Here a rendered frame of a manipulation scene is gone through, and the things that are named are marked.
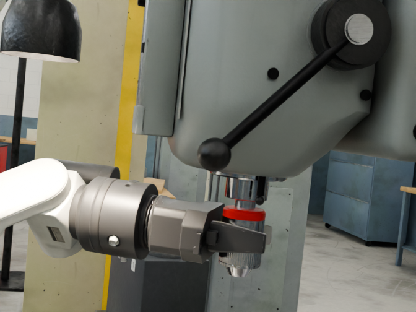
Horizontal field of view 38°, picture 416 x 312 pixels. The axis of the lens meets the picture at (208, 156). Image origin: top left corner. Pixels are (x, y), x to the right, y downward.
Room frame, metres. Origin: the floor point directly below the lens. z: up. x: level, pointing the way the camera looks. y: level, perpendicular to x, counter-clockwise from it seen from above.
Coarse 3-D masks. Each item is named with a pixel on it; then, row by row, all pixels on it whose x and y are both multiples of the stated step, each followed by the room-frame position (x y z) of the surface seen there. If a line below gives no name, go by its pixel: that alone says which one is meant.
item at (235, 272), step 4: (228, 268) 0.65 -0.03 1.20; (232, 268) 0.65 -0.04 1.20; (228, 272) 0.66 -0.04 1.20; (232, 272) 0.65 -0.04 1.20; (236, 272) 0.65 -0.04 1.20; (240, 272) 0.65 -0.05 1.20; (244, 272) 0.65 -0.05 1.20; (248, 272) 0.65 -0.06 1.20; (236, 276) 0.65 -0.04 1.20; (240, 276) 0.65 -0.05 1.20; (244, 276) 0.65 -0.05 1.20
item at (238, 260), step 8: (232, 224) 0.64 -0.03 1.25; (240, 224) 0.64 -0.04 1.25; (248, 224) 0.64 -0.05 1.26; (256, 224) 0.64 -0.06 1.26; (224, 256) 0.65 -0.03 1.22; (232, 256) 0.64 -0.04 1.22; (240, 256) 0.64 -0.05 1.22; (248, 256) 0.64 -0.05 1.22; (256, 256) 0.65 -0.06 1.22; (224, 264) 0.65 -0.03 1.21; (232, 264) 0.64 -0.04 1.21; (240, 264) 0.64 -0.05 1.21; (248, 264) 0.64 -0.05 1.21; (256, 264) 0.65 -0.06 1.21
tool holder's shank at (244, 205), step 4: (236, 200) 0.66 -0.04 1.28; (236, 204) 0.66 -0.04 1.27; (240, 204) 0.65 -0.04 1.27; (244, 204) 0.65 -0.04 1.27; (248, 204) 0.65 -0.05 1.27; (252, 204) 0.65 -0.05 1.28; (240, 208) 0.65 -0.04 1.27; (244, 208) 0.65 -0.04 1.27; (248, 208) 0.65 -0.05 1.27; (252, 208) 0.65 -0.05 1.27
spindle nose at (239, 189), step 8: (232, 184) 0.64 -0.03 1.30; (240, 184) 0.64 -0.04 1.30; (248, 184) 0.64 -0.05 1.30; (256, 184) 0.64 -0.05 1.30; (232, 192) 0.64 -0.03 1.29; (240, 192) 0.64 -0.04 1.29; (248, 192) 0.64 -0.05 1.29; (264, 192) 0.65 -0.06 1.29; (240, 200) 0.64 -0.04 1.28; (248, 200) 0.64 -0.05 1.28; (264, 200) 0.65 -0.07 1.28
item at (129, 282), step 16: (112, 256) 1.18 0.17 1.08; (160, 256) 1.03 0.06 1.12; (176, 256) 1.03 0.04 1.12; (112, 272) 1.17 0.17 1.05; (128, 272) 1.08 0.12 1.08; (144, 272) 1.00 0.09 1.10; (160, 272) 1.01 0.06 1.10; (176, 272) 1.02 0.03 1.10; (192, 272) 1.03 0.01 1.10; (208, 272) 1.04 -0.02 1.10; (112, 288) 1.16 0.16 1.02; (128, 288) 1.07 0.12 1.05; (144, 288) 1.00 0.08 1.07; (160, 288) 1.01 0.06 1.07; (176, 288) 1.02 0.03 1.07; (192, 288) 1.03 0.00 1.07; (112, 304) 1.16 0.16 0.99; (128, 304) 1.06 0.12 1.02; (144, 304) 1.00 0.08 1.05; (160, 304) 1.01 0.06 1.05; (176, 304) 1.02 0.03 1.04; (192, 304) 1.03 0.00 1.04
